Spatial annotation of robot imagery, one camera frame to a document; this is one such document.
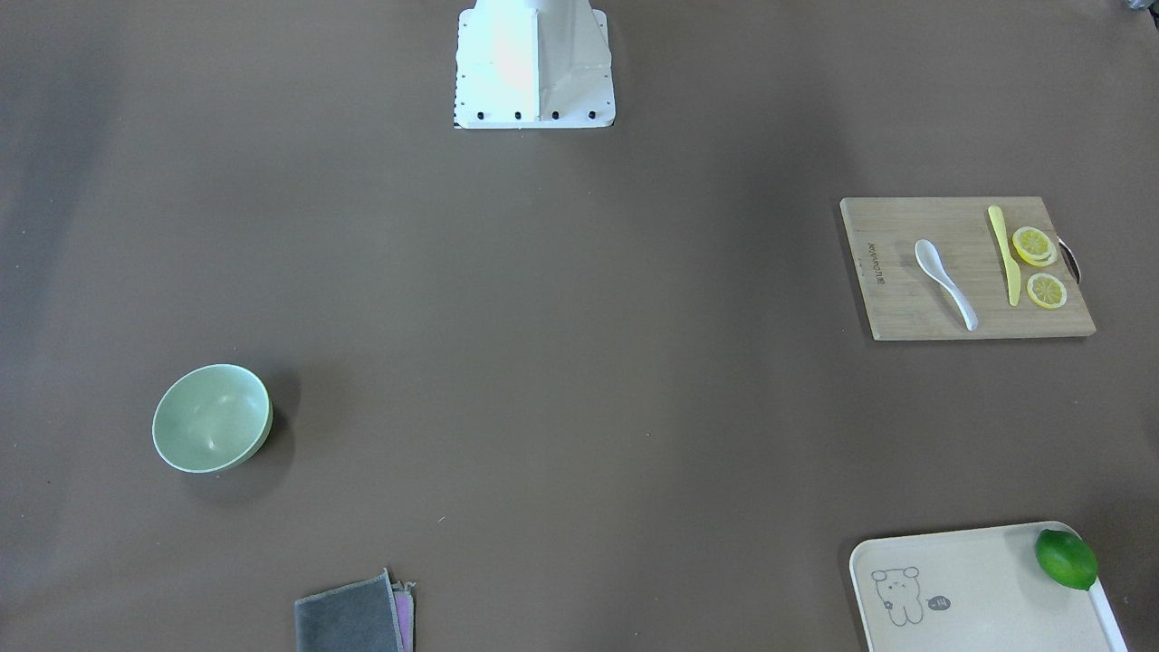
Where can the white ceramic spoon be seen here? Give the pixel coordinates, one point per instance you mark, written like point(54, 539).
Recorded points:
point(929, 260)

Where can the wooden cutting board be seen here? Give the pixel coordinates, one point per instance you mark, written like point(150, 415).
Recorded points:
point(903, 304)

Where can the lower lemon slice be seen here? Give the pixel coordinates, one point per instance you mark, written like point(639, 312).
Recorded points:
point(1047, 291)

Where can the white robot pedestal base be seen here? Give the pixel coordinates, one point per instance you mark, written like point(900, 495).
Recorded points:
point(533, 65)

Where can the green lime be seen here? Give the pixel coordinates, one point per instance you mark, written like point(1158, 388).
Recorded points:
point(1066, 559)

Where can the light green bowl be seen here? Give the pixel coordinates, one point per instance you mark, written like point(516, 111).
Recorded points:
point(212, 419)

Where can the lemon slice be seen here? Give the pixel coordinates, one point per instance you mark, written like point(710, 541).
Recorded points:
point(1047, 291)
point(1034, 246)

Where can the grey folded cloth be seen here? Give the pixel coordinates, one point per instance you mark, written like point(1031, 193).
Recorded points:
point(370, 615)

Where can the upper lemon slice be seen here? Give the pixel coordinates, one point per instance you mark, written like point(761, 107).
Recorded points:
point(1034, 246)

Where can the yellow plastic knife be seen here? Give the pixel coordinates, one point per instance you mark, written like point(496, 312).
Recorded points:
point(1011, 268)

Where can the cream tray with bear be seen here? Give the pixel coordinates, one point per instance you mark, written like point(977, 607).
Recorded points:
point(974, 590)

